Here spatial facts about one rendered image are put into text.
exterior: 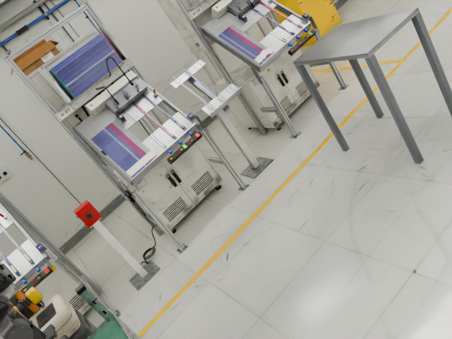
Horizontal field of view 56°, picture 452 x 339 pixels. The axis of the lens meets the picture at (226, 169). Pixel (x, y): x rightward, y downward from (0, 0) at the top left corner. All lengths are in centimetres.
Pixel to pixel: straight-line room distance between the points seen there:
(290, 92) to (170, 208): 164
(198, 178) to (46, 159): 196
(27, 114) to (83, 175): 88
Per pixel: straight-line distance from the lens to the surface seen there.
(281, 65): 423
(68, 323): 216
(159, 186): 364
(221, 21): 410
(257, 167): 382
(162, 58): 543
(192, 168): 373
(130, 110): 357
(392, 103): 264
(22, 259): 328
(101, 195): 522
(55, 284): 361
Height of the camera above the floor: 165
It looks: 23 degrees down
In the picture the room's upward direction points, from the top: 36 degrees counter-clockwise
